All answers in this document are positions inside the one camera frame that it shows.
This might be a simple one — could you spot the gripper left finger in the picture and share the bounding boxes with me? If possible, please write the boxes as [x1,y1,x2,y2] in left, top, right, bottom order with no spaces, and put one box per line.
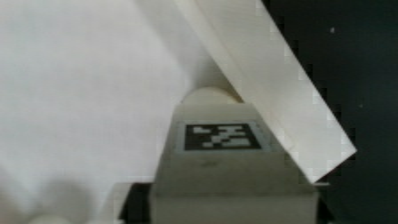
[109,182,154,224]

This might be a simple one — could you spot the white leg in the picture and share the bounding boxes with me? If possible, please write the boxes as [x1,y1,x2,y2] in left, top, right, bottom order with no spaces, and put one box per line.
[150,87,319,224]

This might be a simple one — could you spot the white square tabletop tray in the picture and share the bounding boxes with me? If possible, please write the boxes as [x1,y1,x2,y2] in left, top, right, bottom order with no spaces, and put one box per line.
[0,0,356,224]

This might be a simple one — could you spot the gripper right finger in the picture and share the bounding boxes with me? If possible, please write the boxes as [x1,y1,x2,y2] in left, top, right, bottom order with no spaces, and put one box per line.
[315,182,335,224]

